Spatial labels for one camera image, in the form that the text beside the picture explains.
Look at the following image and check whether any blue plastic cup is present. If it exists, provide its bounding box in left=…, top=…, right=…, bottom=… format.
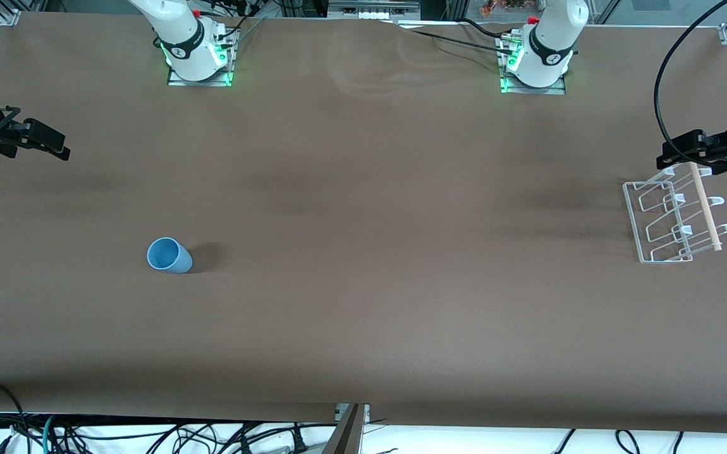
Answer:
left=147, top=237, right=194, bottom=274

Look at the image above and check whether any brown table cover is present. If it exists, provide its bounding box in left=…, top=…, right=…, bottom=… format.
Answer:
left=0, top=11, right=727, bottom=436

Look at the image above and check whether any white power strip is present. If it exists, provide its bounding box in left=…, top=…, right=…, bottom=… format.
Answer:
left=328, top=0, right=422, bottom=20

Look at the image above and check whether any white wire cup rack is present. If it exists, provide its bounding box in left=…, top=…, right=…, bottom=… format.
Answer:
left=623, top=162, right=727, bottom=264

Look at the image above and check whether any black left arm wrist cable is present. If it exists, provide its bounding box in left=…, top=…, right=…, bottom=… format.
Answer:
left=653, top=0, right=727, bottom=170

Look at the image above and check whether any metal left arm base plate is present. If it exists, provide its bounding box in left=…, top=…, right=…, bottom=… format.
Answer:
left=499, top=35, right=567, bottom=96

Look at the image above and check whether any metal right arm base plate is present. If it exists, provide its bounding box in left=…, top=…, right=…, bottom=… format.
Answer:
left=166, top=28, right=236, bottom=88

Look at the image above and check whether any black base power cable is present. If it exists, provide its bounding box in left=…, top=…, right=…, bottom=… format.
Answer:
left=461, top=18, right=506, bottom=38
left=409, top=30, right=518, bottom=54

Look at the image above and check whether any teal floor cable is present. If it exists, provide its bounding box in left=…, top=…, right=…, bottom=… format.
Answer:
left=40, top=414, right=61, bottom=454

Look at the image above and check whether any aluminium frame profile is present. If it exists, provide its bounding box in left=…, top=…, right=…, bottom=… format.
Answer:
left=324, top=404, right=370, bottom=454

